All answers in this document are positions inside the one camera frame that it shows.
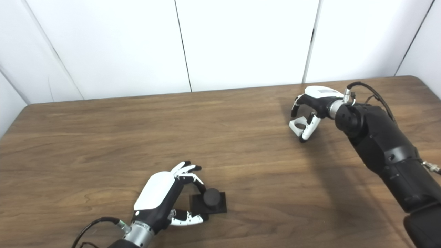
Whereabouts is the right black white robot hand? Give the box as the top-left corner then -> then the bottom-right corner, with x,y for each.
289,85 -> 345,143

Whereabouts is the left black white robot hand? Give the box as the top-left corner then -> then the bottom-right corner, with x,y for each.
133,161 -> 209,235

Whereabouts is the white square piece with hole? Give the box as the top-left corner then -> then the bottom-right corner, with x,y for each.
289,116 -> 310,136

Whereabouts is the black peg with square base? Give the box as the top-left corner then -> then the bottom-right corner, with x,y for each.
190,188 -> 228,214

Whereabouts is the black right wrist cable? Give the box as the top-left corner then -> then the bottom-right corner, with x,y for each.
346,81 -> 397,124

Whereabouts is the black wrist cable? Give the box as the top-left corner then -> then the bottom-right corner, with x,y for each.
346,81 -> 397,124
71,217 -> 130,248

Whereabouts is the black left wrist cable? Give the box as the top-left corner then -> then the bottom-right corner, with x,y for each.
71,217 -> 130,248

